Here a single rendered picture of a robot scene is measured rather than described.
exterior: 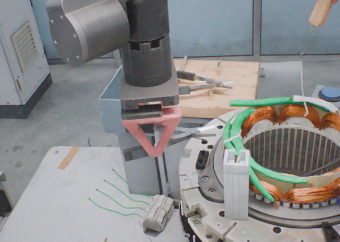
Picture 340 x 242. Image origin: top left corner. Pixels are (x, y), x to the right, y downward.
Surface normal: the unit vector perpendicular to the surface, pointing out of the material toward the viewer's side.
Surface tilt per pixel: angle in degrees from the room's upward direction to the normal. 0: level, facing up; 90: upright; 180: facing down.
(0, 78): 90
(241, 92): 0
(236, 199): 90
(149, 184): 90
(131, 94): 2
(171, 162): 90
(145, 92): 2
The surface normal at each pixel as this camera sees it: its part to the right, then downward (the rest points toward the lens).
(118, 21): 0.64, 0.11
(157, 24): 0.57, 0.44
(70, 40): -0.72, 0.43
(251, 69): -0.10, -0.82
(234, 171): -0.18, 0.58
